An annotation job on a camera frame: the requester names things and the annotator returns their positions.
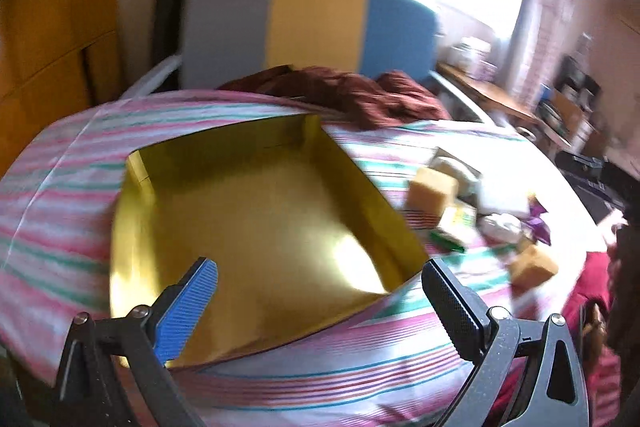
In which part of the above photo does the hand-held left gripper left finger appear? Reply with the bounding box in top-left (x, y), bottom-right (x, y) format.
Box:
top-left (52, 257), bottom-right (221, 427)

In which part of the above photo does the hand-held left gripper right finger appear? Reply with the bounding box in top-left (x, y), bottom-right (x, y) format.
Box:
top-left (421, 258), bottom-right (591, 427)

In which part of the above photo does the green cracker packet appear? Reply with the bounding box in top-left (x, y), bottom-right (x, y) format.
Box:
top-left (429, 202), bottom-right (481, 254)

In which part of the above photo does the yellow sponge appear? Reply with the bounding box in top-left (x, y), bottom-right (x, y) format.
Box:
top-left (407, 167), bottom-right (460, 214)
top-left (507, 244), bottom-right (560, 290)

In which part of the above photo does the white plastic bag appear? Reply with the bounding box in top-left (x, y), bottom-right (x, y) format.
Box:
top-left (477, 213), bottom-right (523, 243)

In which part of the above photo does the purple plastic bag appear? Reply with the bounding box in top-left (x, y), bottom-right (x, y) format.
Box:
top-left (520, 201), bottom-right (551, 247)

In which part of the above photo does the white foam block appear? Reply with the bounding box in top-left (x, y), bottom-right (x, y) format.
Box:
top-left (475, 179), bottom-right (531, 215)

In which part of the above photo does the gold metal tin box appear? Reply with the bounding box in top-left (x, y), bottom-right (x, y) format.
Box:
top-left (107, 114), bottom-right (431, 370)

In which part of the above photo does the white cardboard box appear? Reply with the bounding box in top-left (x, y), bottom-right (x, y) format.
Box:
top-left (431, 147), bottom-right (483, 198)

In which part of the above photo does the person's red clothing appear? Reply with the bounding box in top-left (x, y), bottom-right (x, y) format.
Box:
top-left (500, 252), bottom-right (626, 427)

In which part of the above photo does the black case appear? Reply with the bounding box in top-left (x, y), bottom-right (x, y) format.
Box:
top-left (557, 149), bottom-right (626, 218)

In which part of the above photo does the pink green striped tablecloth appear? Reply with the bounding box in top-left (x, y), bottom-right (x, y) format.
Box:
top-left (0, 89), bottom-right (616, 427)

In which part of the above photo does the cluttered metal rack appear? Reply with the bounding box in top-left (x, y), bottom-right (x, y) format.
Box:
top-left (537, 52), bottom-right (608, 148)

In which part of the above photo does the wooden side table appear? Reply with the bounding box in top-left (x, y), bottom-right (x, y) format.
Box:
top-left (437, 63), bottom-right (541, 128)

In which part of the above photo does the brown red garment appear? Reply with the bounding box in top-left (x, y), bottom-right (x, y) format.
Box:
top-left (217, 66), bottom-right (451, 130)

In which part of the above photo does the purple white box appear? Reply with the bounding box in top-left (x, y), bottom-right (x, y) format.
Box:
top-left (472, 56), bottom-right (501, 80)

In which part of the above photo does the tall white box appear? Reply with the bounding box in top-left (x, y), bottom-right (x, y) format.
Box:
top-left (447, 38), bottom-right (475, 68)

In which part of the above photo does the pink patterned curtain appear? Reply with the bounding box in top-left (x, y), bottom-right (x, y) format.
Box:
top-left (505, 0), bottom-right (576, 108)

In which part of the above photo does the black rolled mat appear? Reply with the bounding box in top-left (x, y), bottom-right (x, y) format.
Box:
top-left (152, 0), bottom-right (193, 92)

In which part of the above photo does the wooden wardrobe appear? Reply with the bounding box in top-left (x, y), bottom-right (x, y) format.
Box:
top-left (0, 0), bottom-right (126, 178)

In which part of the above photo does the grey yellow blue chair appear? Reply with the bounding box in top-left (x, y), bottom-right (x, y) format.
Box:
top-left (120, 0), bottom-right (501, 128)

